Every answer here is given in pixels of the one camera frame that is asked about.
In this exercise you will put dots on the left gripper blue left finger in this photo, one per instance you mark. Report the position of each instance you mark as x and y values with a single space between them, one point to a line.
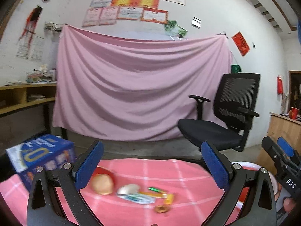
44 206

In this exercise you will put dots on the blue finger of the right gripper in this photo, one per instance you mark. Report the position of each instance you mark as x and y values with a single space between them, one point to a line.
289 150
274 155

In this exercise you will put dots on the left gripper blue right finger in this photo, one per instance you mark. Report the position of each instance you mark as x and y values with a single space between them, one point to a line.
228 177

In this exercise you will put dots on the white tissue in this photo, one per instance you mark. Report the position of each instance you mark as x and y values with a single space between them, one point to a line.
128 189

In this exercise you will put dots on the yellow small wrapper piece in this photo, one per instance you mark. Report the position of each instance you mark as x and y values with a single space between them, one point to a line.
169 199

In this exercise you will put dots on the white green plastic wrapper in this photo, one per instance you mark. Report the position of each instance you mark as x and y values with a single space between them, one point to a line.
137 198

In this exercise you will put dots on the yellow orange wrapper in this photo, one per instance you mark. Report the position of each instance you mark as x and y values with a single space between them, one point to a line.
153 194

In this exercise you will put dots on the green battery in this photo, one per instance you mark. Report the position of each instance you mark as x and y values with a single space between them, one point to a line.
157 190

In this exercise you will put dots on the red white trash bin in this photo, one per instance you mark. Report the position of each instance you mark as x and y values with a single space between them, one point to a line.
259 204

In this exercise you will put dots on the person's right hand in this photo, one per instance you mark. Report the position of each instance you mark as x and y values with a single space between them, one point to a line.
284 200

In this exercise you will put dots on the red cup on cabinet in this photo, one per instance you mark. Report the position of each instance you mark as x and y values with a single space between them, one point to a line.
293 113

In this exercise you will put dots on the blue cardboard box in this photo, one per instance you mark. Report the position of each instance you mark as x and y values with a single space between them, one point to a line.
48 151

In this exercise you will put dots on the red hanging lantern ornament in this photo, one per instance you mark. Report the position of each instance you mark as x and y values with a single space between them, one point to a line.
279 85

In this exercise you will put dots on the black mesh office chair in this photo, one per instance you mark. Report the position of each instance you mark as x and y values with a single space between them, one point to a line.
234 104

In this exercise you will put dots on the wooden shelf desk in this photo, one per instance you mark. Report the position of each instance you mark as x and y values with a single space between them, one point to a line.
16 98

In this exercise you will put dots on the stack of papers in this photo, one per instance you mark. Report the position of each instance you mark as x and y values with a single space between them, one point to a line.
42 75

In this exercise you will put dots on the pink hanging sheet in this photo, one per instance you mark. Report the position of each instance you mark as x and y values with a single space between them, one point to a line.
121 89

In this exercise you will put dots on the small black white picture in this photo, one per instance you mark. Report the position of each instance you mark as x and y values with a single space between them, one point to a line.
196 22

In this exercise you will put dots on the red framed certificate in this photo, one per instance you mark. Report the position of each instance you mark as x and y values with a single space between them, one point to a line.
154 15

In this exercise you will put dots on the orange yellow certificate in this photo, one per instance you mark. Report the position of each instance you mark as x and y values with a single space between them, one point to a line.
136 3

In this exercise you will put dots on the green wall sign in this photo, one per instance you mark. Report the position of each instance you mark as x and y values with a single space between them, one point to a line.
236 68

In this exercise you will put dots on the red diamond wall poster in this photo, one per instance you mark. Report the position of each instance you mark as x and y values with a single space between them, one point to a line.
241 43

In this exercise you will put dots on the green photo on wall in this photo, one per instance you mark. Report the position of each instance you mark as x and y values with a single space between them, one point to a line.
173 29

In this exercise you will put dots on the red tassel wall decoration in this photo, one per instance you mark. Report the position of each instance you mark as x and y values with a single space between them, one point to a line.
31 23

